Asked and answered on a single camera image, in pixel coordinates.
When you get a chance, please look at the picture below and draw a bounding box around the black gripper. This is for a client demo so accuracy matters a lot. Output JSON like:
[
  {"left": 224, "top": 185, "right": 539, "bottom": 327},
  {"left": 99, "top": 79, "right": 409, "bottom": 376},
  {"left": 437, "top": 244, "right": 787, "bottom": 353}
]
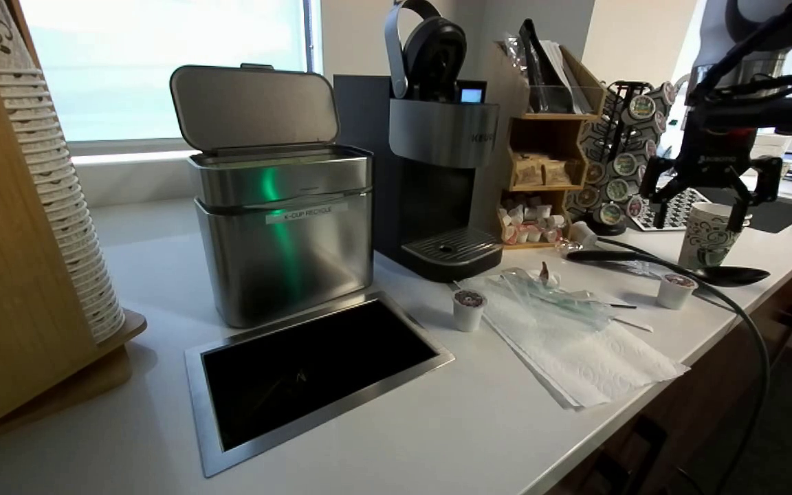
[{"left": 640, "top": 149, "right": 787, "bottom": 235}]

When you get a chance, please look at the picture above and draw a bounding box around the white coffee pod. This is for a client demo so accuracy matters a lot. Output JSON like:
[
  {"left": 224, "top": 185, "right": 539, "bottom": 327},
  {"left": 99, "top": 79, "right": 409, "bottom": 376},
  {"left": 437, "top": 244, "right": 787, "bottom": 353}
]
[
  {"left": 450, "top": 288, "right": 490, "bottom": 335},
  {"left": 655, "top": 273, "right": 697, "bottom": 310}
]

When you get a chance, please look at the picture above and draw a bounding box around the patterned paper cup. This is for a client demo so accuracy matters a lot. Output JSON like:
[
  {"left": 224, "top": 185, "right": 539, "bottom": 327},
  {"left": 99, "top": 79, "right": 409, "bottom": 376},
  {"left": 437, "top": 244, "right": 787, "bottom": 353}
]
[{"left": 677, "top": 199, "right": 739, "bottom": 273}]

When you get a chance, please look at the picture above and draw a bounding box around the green lid coffee pod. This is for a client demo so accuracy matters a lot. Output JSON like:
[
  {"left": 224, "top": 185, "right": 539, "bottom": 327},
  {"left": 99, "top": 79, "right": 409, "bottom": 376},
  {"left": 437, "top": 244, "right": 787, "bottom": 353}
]
[
  {"left": 596, "top": 202, "right": 626, "bottom": 228},
  {"left": 626, "top": 92, "right": 660, "bottom": 125},
  {"left": 609, "top": 149, "right": 644, "bottom": 181},
  {"left": 602, "top": 176, "right": 634, "bottom": 207}
]

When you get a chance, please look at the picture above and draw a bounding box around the black silver coffee machine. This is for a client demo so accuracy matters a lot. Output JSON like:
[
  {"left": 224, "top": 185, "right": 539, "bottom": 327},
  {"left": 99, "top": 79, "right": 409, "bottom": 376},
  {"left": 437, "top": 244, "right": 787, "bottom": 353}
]
[{"left": 330, "top": 0, "right": 505, "bottom": 284}]

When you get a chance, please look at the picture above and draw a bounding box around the wooden cup dispenser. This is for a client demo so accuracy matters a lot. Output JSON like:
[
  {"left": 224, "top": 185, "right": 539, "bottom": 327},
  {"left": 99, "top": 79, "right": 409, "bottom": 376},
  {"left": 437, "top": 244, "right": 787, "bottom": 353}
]
[{"left": 0, "top": 0, "right": 147, "bottom": 448}]

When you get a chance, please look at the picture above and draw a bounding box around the thin stirrer stick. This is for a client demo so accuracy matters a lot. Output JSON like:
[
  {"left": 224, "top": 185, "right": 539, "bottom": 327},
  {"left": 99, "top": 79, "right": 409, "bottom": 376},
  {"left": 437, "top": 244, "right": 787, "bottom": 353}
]
[{"left": 608, "top": 314, "right": 656, "bottom": 335}]

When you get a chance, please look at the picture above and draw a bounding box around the wooden condiment organizer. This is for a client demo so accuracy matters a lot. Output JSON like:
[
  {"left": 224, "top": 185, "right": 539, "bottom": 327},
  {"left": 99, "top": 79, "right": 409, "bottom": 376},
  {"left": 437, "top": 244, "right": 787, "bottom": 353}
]
[{"left": 495, "top": 38, "right": 604, "bottom": 254}]

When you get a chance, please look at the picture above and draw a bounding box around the clear plastic stirrer bag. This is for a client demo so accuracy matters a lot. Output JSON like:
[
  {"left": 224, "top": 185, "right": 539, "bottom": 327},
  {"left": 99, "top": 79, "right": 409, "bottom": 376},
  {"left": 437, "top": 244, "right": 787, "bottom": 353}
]
[{"left": 486, "top": 266, "right": 615, "bottom": 330}]

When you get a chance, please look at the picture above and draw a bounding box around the steel framed counter waste chute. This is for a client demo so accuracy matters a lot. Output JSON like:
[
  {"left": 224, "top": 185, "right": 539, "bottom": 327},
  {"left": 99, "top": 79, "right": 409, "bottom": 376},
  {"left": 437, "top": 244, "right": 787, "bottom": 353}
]
[{"left": 180, "top": 288, "right": 455, "bottom": 482}]

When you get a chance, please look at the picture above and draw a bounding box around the stainless steel lidded bin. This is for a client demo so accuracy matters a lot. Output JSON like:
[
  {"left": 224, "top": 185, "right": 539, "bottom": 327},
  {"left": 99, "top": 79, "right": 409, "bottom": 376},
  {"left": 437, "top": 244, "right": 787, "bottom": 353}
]
[{"left": 167, "top": 60, "right": 376, "bottom": 332}]

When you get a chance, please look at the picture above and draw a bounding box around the stack of white paper cups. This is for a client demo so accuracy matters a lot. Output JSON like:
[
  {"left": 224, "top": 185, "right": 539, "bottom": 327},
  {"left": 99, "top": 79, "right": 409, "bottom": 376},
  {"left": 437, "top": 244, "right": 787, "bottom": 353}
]
[{"left": 0, "top": 0, "right": 129, "bottom": 349}]

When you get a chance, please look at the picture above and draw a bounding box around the black wire pod carousel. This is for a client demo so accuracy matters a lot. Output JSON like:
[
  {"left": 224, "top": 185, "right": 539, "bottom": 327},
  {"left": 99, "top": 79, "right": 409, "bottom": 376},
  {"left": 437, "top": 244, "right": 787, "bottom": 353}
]
[{"left": 565, "top": 79, "right": 682, "bottom": 237}]

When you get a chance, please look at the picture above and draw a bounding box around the long black power cable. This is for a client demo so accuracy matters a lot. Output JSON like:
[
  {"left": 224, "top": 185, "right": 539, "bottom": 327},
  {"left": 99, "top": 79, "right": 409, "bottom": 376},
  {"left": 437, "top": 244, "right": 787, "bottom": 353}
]
[{"left": 594, "top": 235, "right": 776, "bottom": 495}]

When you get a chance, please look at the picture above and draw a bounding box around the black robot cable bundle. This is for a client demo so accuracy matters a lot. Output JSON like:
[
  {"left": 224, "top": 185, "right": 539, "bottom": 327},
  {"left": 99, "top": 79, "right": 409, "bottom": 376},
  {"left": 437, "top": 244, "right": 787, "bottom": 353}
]
[{"left": 686, "top": 5, "right": 792, "bottom": 132}]

